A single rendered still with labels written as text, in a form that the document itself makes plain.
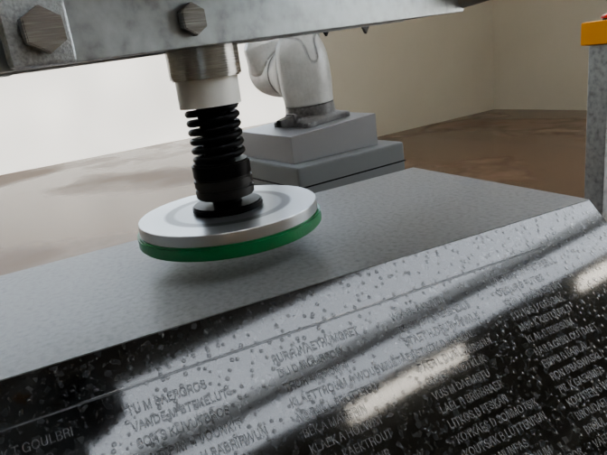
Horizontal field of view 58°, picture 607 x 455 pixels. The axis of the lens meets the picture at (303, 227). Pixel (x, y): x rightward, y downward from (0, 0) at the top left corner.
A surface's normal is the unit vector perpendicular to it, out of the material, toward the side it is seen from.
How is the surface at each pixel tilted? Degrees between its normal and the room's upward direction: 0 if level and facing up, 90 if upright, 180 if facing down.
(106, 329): 0
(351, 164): 90
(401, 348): 45
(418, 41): 90
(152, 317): 0
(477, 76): 90
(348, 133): 90
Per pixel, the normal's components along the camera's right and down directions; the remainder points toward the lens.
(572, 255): 0.22, -0.51
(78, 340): -0.12, -0.95
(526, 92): -0.83, 0.26
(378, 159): 0.55, 0.18
